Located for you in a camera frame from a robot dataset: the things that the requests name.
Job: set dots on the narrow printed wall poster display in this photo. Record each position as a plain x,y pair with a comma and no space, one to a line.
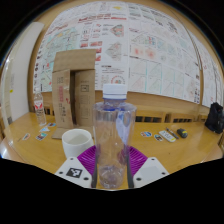
211,83

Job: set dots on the small colourful sticker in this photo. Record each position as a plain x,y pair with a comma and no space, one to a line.
44,129
41,136
51,124
26,136

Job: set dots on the white cup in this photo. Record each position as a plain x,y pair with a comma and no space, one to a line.
75,143

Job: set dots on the black bag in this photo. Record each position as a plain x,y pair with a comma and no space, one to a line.
215,118

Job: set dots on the large printed wall poster display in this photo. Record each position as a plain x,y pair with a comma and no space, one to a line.
150,50

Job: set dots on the round dark sticker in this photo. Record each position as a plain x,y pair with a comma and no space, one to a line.
158,137

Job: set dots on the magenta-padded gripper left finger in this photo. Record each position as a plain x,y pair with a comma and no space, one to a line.
71,171

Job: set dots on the brown cardboard box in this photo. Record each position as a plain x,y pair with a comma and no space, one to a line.
83,96

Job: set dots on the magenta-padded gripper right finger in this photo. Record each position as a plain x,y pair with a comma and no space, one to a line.
150,170

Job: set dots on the dark pen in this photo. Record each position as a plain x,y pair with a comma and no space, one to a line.
172,133

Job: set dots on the clear bottle with red label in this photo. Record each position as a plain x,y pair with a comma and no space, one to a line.
40,110

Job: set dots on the clear plastic bottle white cap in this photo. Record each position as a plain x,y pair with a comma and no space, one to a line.
113,133

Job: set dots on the round blue white sticker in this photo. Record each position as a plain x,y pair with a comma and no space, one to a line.
145,134

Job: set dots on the white remote control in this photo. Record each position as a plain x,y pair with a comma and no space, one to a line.
167,136

